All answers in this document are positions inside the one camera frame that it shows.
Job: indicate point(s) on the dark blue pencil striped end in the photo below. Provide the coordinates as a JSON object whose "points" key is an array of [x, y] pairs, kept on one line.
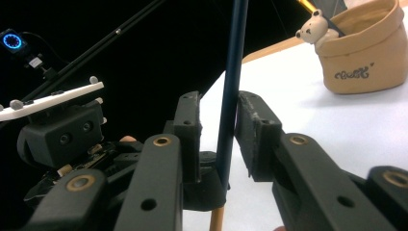
{"points": [[333, 26]]}

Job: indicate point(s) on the wooden table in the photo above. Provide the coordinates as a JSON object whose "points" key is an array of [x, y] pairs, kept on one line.
{"points": [[272, 48]]}

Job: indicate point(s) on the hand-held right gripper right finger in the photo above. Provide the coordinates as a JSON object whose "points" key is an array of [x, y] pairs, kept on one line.
{"points": [[256, 138]]}

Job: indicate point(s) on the dark blue pencil orange end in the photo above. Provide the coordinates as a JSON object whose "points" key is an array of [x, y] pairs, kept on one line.
{"points": [[235, 48]]}

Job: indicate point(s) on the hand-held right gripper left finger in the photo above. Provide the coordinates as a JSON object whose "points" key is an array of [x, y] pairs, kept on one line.
{"points": [[189, 134]]}

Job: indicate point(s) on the black diagonal stand pole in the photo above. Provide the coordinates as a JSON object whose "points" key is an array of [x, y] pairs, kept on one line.
{"points": [[118, 31]]}

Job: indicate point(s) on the tan pen holder with bear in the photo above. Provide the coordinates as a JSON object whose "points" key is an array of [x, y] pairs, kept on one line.
{"points": [[362, 54]]}

